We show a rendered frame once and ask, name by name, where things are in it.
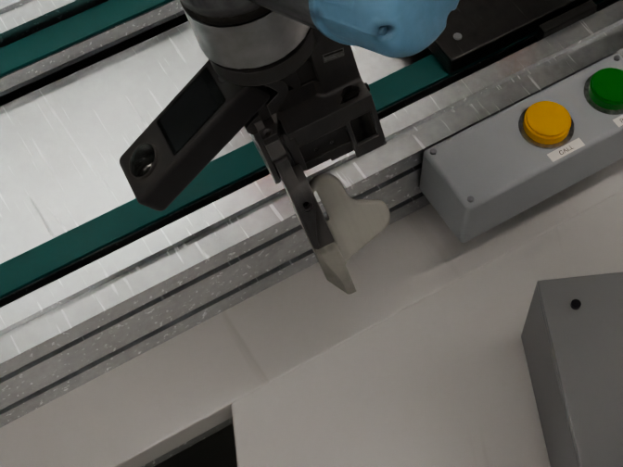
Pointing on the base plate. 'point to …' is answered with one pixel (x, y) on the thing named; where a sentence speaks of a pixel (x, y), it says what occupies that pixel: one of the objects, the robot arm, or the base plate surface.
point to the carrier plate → (491, 27)
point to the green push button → (607, 88)
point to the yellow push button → (547, 122)
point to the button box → (520, 157)
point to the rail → (258, 230)
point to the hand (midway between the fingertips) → (305, 225)
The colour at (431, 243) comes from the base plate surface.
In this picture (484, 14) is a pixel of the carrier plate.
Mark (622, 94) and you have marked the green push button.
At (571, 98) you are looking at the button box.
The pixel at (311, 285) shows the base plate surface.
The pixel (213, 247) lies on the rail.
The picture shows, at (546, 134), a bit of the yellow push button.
